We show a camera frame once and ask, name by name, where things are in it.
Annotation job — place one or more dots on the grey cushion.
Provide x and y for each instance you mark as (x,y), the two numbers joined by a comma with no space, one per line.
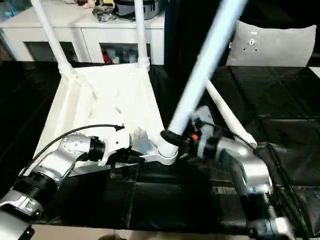
(272,45)

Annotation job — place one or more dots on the white cabinet with glass doors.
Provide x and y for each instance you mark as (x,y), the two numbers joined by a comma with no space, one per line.
(75,30)

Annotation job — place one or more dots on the black work mat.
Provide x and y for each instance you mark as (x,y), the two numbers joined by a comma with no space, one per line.
(290,110)

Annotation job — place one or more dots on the white plastic table top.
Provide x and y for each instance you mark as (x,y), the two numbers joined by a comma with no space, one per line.
(105,100)

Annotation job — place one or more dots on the dark gear on cabinet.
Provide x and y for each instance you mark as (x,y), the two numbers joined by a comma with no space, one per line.
(125,7)

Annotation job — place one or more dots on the white plastic table leg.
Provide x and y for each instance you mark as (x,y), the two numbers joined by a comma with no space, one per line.
(50,35)
(230,117)
(205,65)
(141,35)

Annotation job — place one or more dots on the black cabinet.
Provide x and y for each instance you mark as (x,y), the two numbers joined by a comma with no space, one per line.
(195,25)

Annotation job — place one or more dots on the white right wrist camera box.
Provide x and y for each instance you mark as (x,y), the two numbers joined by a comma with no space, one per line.
(204,117)

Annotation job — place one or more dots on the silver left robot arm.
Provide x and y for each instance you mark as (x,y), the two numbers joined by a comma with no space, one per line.
(55,170)

